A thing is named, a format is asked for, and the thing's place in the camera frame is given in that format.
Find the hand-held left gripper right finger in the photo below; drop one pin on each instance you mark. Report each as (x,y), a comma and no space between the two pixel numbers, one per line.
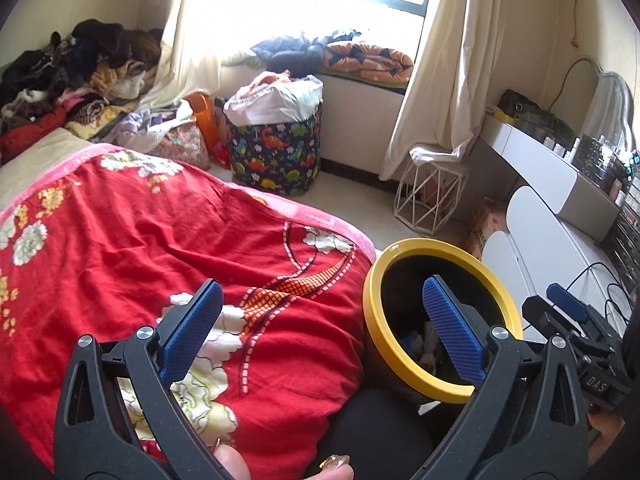
(450,330)

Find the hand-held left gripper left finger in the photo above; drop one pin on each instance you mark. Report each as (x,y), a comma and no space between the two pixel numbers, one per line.
(192,330)

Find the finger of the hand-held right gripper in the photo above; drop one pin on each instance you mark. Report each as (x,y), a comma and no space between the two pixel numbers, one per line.
(565,300)
(540,312)

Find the yellow rimmed black trash bin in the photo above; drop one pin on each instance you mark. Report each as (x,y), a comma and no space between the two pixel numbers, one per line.
(440,247)

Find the person's right hand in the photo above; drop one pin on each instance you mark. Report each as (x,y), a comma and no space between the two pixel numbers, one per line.
(602,435)

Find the person's left hand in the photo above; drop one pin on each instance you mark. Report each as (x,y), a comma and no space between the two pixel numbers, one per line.
(235,465)

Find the white drawer chest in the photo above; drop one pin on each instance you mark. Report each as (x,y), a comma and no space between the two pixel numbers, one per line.
(530,220)

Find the cardboard box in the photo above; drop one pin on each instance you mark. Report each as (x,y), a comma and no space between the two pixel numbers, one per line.
(482,230)

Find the red floral blanket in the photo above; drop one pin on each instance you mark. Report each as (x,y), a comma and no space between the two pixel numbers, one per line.
(125,240)

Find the person's black trouser leg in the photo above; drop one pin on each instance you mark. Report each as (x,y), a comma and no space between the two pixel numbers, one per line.
(380,435)

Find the white grey vanity desk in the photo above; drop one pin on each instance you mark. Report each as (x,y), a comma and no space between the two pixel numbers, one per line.
(540,160)

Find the clear acrylic organizer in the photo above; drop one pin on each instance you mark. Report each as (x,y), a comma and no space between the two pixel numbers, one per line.
(595,155)

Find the floral fabric bag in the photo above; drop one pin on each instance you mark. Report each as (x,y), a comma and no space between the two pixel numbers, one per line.
(185,145)

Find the black bag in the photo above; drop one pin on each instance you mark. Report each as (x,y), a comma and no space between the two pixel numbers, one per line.
(530,110)

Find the dinosaur print laundry basket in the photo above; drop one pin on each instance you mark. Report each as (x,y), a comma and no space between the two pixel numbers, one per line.
(275,155)

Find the wavy edged mirror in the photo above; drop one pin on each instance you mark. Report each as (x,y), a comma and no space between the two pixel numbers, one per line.
(607,110)

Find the yellow flat box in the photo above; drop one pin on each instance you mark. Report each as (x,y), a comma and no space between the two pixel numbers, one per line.
(500,114)

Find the orange bag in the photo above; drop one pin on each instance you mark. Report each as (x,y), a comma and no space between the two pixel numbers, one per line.
(205,120)

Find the beige bed sheet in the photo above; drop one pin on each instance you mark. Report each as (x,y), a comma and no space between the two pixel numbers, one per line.
(45,152)

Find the white plastic bag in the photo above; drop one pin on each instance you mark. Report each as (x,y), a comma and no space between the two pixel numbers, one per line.
(290,100)

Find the cream curtain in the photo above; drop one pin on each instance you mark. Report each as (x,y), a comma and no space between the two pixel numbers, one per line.
(195,35)
(450,60)

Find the orange patterned quilt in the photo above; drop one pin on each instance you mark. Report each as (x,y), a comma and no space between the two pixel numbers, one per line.
(370,60)

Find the dark puffer jacket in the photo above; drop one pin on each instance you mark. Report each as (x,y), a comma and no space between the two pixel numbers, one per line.
(290,55)

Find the pile of clothes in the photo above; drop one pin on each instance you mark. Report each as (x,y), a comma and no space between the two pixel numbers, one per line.
(95,45)

